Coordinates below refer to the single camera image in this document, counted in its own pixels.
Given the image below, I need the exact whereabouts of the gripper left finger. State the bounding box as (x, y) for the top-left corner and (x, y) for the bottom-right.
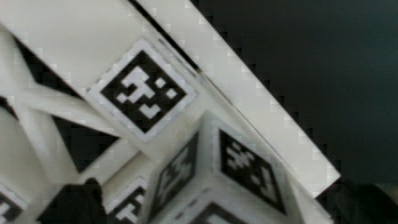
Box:
(38, 178), (109, 224)

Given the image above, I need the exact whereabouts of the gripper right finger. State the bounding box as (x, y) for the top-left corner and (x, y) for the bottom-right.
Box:
(317, 178), (398, 224)

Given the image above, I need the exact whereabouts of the white tagged cube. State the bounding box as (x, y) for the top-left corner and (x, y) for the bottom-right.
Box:
(139, 113), (306, 224)

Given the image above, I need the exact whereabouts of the white chair back part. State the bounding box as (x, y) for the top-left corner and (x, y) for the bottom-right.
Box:
(0, 0), (340, 224)

